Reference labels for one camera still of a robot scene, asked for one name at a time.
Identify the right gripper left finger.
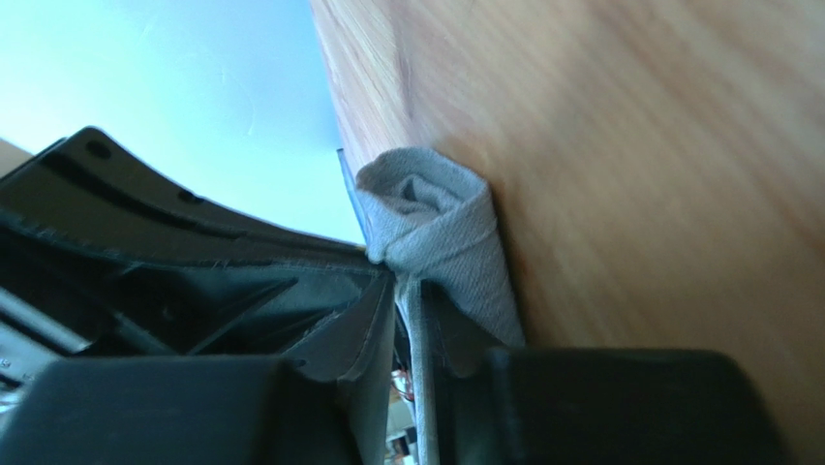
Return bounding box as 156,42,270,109
283,274,395,464

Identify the grey cloth napkin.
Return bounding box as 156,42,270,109
354,147,526,464

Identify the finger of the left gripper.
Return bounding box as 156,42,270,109
1,224,387,388
1,127,367,264

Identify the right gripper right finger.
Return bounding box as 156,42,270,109
422,281,503,464

